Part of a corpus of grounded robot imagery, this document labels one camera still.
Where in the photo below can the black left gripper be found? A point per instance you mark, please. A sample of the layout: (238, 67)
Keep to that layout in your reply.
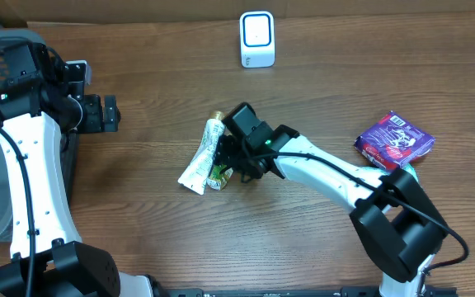
(101, 116)

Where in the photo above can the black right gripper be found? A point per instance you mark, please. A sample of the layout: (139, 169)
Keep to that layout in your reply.
(230, 153)

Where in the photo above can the green yellow drink pouch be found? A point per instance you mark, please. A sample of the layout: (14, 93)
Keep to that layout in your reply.
(219, 177)

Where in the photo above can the white tube gold cap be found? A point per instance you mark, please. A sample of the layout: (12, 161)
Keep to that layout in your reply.
(199, 168)

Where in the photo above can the purple square packet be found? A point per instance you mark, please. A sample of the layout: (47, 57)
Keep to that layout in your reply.
(394, 142)

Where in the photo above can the teal snack packet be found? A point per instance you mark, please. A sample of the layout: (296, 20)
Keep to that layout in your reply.
(410, 169)

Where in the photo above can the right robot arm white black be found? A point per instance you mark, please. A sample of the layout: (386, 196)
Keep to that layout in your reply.
(395, 220)

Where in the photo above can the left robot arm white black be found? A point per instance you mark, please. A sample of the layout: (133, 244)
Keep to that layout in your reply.
(69, 269)

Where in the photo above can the white barcode scanner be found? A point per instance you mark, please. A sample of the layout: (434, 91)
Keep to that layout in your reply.
(257, 39)

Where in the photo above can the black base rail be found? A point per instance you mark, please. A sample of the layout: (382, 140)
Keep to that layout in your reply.
(349, 291)

